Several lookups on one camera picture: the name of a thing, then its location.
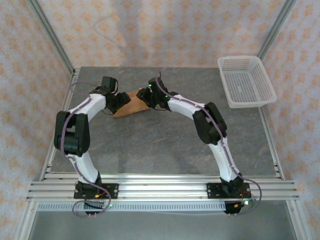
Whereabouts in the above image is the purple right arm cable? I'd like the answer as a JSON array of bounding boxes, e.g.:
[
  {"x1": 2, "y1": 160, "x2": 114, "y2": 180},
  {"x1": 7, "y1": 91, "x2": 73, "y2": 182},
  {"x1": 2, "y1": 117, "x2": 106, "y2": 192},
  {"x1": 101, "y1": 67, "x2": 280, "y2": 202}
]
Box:
[{"x1": 157, "y1": 71, "x2": 264, "y2": 216}]

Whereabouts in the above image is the aluminium mounting beam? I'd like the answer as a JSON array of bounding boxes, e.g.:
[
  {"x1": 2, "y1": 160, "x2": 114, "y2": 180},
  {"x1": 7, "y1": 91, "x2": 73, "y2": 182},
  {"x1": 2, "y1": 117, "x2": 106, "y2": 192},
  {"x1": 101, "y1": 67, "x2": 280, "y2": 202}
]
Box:
[{"x1": 26, "y1": 173, "x2": 300, "y2": 202}]

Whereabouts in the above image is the white plastic mesh basket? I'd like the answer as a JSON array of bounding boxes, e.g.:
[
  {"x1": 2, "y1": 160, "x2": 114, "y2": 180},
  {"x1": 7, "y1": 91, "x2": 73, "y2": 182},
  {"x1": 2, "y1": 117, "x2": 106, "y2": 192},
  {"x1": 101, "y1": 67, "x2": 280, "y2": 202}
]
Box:
[{"x1": 216, "y1": 55, "x2": 278, "y2": 109}]

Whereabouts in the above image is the aluminium frame leg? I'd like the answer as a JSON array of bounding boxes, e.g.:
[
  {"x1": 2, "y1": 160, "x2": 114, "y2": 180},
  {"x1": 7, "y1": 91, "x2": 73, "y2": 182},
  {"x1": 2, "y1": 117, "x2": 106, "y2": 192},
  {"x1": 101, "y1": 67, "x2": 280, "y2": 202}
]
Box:
[
  {"x1": 286, "y1": 199, "x2": 312, "y2": 240},
  {"x1": 13, "y1": 201, "x2": 38, "y2": 240}
]

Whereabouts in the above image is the aluminium frame post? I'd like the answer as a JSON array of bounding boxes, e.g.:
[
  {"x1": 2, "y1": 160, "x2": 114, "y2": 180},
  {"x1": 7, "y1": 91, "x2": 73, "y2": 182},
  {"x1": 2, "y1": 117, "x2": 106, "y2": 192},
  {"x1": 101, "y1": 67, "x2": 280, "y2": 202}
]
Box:
[
  {"x1": 257, "y1": 0, "x2": 298, "y2": 60},
  {"x1": 26, "y1": 0, "x2": 76, "y2": 74}
]

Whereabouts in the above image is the patterned backdrop cloth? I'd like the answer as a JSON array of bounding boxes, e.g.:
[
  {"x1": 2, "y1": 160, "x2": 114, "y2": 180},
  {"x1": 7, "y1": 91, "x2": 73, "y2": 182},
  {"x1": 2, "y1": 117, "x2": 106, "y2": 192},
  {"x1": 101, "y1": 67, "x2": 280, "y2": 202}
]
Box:
[{"x1": 0, "y1": 0, "x2": 320, "y2": 240}]

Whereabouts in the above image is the white slotted cable duct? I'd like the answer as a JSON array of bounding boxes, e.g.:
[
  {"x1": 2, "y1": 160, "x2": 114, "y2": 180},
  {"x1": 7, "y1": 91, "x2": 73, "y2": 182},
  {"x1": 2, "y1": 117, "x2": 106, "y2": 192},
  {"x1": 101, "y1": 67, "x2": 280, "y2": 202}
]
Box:
[{"x1": 36, "y1": 201, "x2": 227, "y2": 212}]

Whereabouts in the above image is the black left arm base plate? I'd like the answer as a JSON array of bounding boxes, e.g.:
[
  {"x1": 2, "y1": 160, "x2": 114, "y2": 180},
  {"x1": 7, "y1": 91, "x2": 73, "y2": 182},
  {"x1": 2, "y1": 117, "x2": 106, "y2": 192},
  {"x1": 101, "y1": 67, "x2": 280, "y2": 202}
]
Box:
[{"x1": 73, "y1": 183, "x2": 119, "y2": 200}]

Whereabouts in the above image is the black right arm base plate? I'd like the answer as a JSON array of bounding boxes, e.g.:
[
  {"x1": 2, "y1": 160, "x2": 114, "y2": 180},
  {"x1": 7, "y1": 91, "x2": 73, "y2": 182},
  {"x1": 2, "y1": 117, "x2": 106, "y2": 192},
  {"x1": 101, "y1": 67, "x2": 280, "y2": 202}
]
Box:
[{"x1": 206, "y1": 181, "x2": 252, "y2": 200}]

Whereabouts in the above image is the orange-brown t-shirt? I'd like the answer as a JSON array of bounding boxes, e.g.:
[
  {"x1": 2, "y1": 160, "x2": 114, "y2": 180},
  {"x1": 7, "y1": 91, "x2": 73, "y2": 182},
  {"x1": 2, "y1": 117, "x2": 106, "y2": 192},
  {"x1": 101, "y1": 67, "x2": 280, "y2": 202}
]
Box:
[{"x1": 111, "y1": 87, "x2": 152, "y2": 118}]

